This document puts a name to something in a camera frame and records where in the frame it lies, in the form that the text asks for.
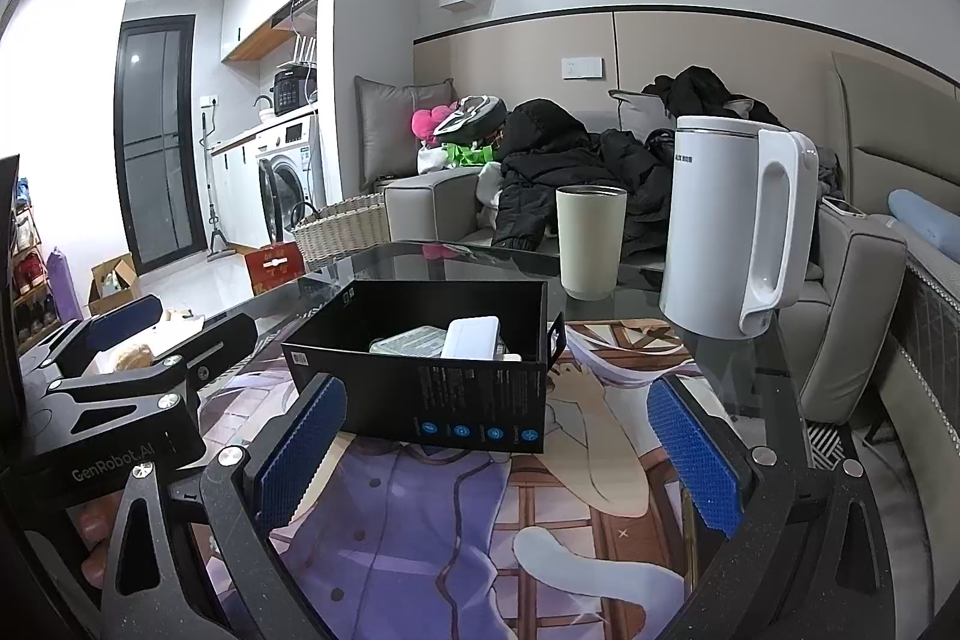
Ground range hood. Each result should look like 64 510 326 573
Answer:
270 0 320 31

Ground person's left hand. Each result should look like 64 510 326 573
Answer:
75 509 115 582

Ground beige cup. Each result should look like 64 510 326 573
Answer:
555 184 627 301

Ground grey cushion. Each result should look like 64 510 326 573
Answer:
609 89 676 135
354 76 457 193

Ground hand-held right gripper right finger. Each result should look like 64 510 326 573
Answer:
646 374 897 640

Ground open cardboard box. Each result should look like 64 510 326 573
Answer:
88 254 141 315

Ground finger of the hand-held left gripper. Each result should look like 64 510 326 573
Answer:
15 293 164 380
45 310 260 416

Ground black puffy jacket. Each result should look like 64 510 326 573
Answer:
491 98 676 255

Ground white kitchen cabinet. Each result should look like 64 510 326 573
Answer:
210 126 263 251

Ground bread bun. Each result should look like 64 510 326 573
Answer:
112 340 156 375

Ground printed desk mat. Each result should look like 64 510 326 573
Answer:
191 310 758 640

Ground black rice cooker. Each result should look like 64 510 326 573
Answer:
270 66 307 118

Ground purple bag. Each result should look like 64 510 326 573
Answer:
45 246 83 324

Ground black cardboard box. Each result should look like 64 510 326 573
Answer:
281 280 567 455

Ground grey sofa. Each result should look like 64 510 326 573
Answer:
356 51 960 431

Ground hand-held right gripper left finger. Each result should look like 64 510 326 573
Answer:
101 374 350 640

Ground clear plastic case with label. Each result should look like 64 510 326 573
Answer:
369 325 455 357

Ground shoe rack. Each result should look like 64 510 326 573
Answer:
11 175 65 342

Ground wicker basket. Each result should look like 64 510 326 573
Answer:
291 194 389 271

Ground red gift box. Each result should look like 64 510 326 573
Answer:
245 241 305 296

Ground black framed glass door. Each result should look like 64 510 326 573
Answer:
116 14 207 275

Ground green ribbon toy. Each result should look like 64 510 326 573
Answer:
441 141 500 167

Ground white washing machine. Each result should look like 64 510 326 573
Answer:
255 115 327 236

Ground mop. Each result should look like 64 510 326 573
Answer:
199 111 237 260

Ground grey quilted chair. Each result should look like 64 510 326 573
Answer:
874 250 960 611

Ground white electric kettle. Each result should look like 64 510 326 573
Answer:
660 115 820 341

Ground pink plush toy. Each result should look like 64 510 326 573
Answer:
411 104 460 144

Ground blue bolster pillow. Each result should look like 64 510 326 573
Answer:
889 188 960 245

